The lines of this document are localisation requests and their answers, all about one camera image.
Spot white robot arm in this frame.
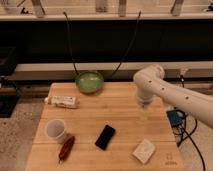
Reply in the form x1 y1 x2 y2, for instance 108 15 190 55
133 64 213 129

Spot blue connector box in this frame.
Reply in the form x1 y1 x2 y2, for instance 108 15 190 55
167 110 184 127

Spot white rectangular box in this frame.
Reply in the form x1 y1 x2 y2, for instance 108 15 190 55
133 139 155 164

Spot black rectangular phone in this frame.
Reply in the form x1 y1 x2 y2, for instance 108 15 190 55
95 125 115 150

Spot green bowl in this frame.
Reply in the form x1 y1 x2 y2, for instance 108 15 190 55
75 71 104 94

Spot white tube with label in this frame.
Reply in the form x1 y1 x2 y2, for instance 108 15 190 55
44 96 78 109

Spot brown sausage-shaped object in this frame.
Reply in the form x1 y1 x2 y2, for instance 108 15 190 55
58 136 75 163

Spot translucent plastic cup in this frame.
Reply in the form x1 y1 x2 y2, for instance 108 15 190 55
44 119 67 144

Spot black box at left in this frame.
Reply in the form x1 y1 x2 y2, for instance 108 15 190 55
0 47 17 76

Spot black floor cable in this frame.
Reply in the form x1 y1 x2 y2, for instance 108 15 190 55
173 109 208 171

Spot black hanging cable loop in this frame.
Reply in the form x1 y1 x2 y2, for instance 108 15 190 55
62 10 142 78

